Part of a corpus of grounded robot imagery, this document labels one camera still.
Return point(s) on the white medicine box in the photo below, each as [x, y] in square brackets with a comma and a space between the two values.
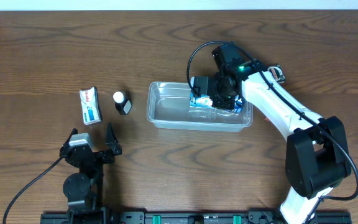
[89, 105]

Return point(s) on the clear plastic container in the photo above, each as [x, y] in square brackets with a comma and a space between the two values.
[168, 106]

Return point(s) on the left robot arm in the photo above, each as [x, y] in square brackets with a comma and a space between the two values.
[84, 189]

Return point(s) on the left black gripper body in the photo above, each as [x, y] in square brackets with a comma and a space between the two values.
[96, 155]

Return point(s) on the black bottle white cap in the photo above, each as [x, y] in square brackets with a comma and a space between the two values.
[122, 103]

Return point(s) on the green square ointment box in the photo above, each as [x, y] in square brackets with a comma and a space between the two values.
[277, 73]

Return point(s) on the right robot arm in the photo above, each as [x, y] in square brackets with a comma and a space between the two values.
[317, 157]

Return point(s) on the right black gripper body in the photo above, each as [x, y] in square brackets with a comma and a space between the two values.
[224, 101]

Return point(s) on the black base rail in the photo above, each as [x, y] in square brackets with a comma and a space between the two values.
[138, 217]

